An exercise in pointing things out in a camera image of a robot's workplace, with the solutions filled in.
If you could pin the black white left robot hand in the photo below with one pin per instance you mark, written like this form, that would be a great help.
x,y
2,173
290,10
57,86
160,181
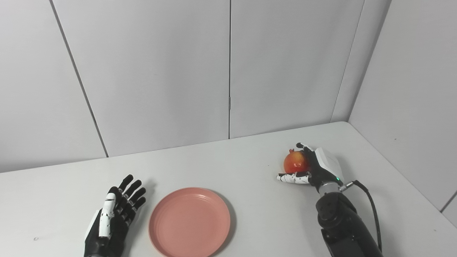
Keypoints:
x,y
114,221

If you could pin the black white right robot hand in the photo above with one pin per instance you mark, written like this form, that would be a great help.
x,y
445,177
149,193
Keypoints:
x,y
323,166

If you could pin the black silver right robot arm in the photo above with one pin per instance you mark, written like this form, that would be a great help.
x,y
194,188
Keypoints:
x,y
342,225

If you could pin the pink round plate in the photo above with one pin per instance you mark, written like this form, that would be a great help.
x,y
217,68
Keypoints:
x,y
189,223

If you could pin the red yellow pomegranate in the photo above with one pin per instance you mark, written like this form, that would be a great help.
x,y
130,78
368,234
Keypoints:
x,y
295,162

